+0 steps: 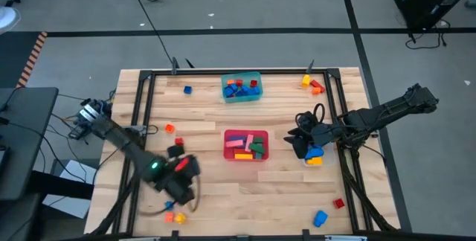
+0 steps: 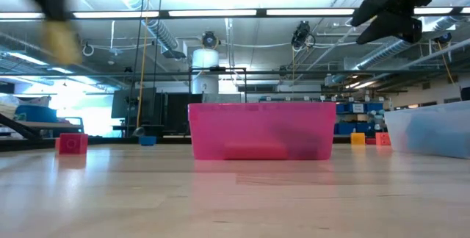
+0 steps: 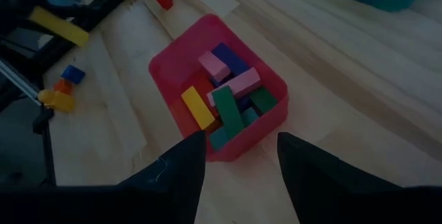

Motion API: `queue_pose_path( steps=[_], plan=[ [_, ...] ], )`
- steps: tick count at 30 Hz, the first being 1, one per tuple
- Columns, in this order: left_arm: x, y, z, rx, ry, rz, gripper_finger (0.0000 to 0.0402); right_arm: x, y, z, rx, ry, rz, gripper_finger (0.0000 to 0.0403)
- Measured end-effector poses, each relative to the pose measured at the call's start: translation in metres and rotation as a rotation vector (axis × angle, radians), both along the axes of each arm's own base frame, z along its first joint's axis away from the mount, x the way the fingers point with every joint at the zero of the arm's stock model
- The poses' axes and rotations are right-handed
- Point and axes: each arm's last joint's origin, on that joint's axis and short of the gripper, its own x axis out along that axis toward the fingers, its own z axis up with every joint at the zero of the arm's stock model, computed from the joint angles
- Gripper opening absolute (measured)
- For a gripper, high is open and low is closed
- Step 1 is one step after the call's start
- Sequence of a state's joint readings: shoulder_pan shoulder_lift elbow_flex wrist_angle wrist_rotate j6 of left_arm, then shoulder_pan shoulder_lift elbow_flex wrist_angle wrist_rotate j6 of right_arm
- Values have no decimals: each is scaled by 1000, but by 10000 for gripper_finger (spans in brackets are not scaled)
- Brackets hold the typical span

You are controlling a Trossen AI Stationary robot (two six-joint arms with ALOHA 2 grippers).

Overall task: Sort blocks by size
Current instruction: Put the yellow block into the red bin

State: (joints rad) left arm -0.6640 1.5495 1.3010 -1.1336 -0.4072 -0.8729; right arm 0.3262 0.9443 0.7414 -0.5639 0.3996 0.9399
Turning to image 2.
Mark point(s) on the red translucent plastic bin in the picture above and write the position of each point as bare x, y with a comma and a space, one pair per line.
235, 124

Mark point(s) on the background work table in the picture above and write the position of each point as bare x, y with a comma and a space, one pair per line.
55, 124

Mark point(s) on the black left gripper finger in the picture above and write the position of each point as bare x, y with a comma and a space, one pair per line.
55, 8

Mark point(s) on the long red block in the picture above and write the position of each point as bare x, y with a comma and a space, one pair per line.
371, 141

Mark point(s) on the flexible silver duct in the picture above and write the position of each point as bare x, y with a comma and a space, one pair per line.
165, 39

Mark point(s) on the medium blue block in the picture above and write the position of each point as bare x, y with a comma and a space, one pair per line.
440, 135

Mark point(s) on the white stacked boxes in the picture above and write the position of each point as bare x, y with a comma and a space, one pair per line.
7, 109

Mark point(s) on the black metal stand frame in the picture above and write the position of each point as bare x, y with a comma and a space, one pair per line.
216, 69

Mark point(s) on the shelf rack with blue bins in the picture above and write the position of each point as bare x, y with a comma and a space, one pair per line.
374, 106

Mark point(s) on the clear translucent plastic bin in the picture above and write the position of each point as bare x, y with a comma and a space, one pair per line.
426, 111

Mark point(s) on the white cylindrical tank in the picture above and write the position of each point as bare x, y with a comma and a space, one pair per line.
205, 58

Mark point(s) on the small red square block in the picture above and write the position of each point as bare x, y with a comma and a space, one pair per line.
73, 144

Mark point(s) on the black monitor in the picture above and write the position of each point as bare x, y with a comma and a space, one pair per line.
465, 93

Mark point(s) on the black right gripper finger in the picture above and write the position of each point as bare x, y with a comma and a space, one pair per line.
378, 8
400, 25

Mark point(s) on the blue drum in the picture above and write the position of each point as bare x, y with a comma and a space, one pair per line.
36, 115

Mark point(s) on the black equipment cabinet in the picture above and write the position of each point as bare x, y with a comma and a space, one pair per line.
121, 102

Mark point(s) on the white bag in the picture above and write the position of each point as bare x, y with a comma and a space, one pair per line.
36, 101

